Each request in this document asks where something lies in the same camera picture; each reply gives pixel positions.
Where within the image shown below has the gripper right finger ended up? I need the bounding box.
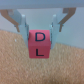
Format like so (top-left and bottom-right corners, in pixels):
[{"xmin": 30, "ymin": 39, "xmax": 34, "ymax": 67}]
[{"xmin": 49, "ymin": 7, "xmax": 78, "ymax": 40}]

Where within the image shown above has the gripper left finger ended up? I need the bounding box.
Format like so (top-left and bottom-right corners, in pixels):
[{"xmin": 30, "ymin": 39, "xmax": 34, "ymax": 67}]
[{"xmin": 0, "ymin": 8, "xmax": 31, "ymax": 42}]

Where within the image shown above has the pink block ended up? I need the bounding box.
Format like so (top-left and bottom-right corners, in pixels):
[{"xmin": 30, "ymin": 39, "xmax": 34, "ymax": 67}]
[{"xmin": 27, "ymin": 29, "xmax": 54, "ymax": 59}]

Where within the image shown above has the white cabinet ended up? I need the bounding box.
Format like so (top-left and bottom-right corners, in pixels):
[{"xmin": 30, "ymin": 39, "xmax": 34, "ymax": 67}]
[{"xmin": 0, "ymin": 0, "xmax": 84, "ymax": 48}]

